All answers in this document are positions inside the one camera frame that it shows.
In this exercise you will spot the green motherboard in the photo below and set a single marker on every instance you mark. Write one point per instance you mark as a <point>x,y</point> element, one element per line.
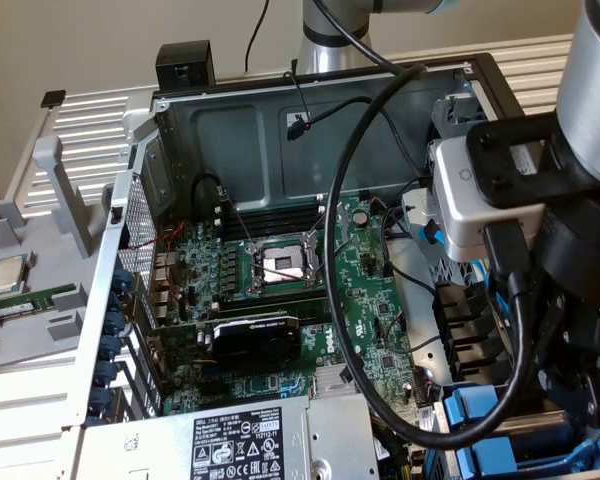
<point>365,300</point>

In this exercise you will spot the black table corner cap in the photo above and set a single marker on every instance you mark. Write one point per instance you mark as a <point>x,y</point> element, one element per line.
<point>53,98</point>

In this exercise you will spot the silver chipset heatsink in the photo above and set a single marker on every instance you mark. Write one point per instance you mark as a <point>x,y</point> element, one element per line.
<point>330,380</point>

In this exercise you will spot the black RAM slot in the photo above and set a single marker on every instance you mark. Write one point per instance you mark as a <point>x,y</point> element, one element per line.
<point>260,225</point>
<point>280,300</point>
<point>260,212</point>
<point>315,312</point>

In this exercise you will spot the hard drive in blue caddy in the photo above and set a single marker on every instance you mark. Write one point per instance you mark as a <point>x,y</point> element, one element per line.
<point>437,467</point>

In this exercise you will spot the grey parts rack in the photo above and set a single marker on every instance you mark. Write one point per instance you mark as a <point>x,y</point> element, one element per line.
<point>35,332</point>

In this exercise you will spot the green RAM stick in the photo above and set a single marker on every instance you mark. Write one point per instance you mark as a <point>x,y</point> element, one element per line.
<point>35,299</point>

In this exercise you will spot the metal locking lever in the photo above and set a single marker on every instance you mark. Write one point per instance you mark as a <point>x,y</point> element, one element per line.
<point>236,218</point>
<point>281,272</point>

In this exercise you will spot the round coin battery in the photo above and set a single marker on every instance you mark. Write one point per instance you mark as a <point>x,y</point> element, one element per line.
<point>361,218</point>

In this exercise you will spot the silver drive cage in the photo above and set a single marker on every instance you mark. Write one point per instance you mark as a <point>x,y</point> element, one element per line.
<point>460,120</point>

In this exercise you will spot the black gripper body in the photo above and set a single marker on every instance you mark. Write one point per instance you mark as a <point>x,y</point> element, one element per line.
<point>580,250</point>

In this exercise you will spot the hard disk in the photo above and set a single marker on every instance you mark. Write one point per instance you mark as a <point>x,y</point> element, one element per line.
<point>472,402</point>

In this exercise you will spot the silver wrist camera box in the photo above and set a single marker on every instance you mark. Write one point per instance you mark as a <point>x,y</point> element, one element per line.
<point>460,210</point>

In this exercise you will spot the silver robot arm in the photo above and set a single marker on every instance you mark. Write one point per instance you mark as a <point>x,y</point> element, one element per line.
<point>595,100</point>

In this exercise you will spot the silver CPU chip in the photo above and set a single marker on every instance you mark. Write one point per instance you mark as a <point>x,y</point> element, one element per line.
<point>6,276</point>

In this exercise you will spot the CPU socket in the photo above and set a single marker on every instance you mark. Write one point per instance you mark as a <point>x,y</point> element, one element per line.
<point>280,260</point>

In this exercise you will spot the metal socket cover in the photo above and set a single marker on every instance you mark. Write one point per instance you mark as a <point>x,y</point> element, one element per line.
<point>345,220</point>

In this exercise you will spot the blue disk carrier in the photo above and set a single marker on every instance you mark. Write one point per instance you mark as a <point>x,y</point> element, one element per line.
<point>490,457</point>

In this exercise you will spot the dark blue slot latch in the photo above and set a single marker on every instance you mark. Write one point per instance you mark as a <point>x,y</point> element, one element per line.
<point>110,346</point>
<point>114,322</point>
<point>100,399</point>
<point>116,301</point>
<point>123,278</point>
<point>105,373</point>

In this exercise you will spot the silver power supply unit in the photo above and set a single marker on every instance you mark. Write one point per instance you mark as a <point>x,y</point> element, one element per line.
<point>330,435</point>

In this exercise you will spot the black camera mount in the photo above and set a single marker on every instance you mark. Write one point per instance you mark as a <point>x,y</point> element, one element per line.
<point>500,140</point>

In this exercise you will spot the open PC case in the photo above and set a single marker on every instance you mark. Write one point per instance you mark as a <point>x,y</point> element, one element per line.
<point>220,145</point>

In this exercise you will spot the black graphics card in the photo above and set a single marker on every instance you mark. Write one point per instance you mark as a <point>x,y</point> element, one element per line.
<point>260,347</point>

